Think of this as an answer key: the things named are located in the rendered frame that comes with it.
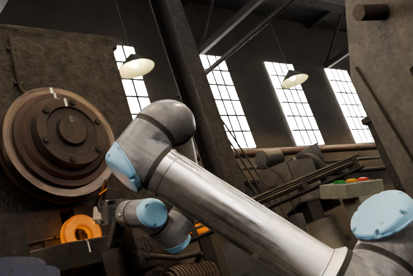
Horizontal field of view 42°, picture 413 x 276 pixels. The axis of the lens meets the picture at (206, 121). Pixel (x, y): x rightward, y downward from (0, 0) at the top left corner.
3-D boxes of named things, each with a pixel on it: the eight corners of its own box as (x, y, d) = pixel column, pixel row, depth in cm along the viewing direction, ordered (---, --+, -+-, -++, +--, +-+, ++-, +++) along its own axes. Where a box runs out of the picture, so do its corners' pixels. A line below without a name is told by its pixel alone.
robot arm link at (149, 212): (160, 235, 169) (139, 216, 165) (137, 235, 178) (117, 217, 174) (174, 210, 174) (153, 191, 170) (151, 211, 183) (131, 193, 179)
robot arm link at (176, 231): (200, 230, 180) (176, 207, 175) (180, 260, 175) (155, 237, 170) (184, 226, 187) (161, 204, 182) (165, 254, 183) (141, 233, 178)
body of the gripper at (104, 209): (115, 199, 194) (134, 197, 185) (117, 224, 193) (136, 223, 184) (96, 201, 189) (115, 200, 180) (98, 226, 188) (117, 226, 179)
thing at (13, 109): (8, 208, 194) (-14, 93, 209) (120, 197, 225) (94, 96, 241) (15, 202, 190) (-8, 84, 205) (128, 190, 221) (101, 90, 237)
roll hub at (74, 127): (40, 171, 197) (25, 102, 206) (107, 166, 215) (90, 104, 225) (46, 165, 193) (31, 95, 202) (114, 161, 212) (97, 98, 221)
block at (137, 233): (128, 277, 214) (112, 219, 222) (144, 273, 220) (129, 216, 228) (142, 270, 207) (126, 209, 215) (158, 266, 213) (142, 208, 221)
